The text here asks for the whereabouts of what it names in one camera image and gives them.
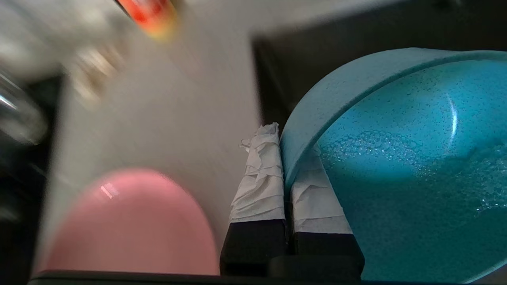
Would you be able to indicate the teal bowl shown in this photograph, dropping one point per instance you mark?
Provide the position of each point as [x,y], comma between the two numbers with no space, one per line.
[416,158]

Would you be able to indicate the clear glass bowl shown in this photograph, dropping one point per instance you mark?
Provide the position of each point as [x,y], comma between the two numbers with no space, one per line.
[16,114]

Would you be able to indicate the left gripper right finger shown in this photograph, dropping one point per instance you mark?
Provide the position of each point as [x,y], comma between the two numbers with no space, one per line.
[317,209]

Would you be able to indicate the crumpled paper scrap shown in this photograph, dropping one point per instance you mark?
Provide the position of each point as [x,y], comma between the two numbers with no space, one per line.
[95,71]

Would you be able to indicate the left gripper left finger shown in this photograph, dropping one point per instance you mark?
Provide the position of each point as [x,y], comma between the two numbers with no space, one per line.
[259,190]

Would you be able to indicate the orange dish soap bottle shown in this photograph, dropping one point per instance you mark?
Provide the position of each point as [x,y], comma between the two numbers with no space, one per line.
[152,16]

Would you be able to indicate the black cooktop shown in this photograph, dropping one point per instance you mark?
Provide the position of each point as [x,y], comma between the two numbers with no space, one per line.
[20,198]

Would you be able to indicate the pink plate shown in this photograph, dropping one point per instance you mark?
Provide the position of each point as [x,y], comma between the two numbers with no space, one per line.
[130,225]

